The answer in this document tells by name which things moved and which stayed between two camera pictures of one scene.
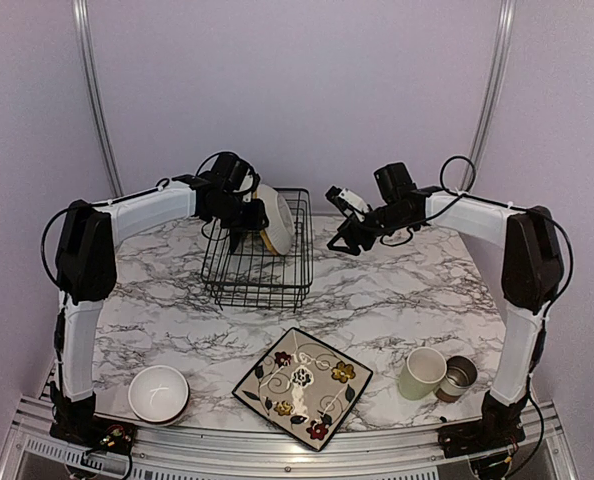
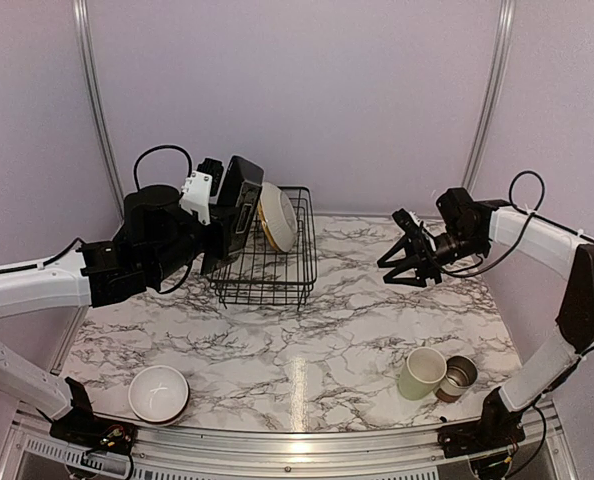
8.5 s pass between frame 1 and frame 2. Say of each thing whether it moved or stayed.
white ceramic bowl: stayed
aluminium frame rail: stayed
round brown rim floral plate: stayed
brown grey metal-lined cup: stayed
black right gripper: moved
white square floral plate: moved
